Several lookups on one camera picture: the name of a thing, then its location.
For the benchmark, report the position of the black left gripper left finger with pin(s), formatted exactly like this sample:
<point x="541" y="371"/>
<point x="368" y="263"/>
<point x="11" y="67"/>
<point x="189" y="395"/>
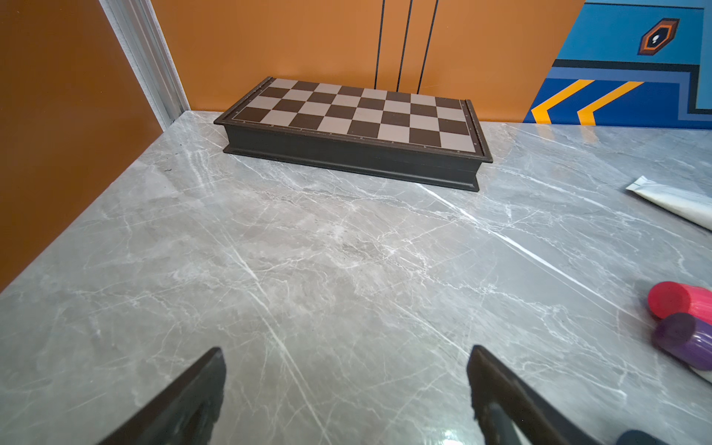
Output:
<point x="185" y="412"/>

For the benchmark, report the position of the white tube black cap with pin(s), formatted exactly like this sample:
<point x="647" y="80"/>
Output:
<point x="693" y="207"/>

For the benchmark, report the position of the folding chessboard box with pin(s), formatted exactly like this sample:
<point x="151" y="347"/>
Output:
<point x="408" y="137"/>

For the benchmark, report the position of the white tube pink cap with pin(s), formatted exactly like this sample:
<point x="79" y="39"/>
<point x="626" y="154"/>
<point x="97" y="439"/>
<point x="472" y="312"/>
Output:
<point x="668" y="298"/>

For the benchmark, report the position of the white tube purple cap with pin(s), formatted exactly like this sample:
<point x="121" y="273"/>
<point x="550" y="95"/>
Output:
<point x="687" y="338"/>

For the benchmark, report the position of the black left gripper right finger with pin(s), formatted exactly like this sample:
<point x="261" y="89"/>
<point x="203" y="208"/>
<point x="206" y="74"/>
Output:
<point x="504" y="406"/>

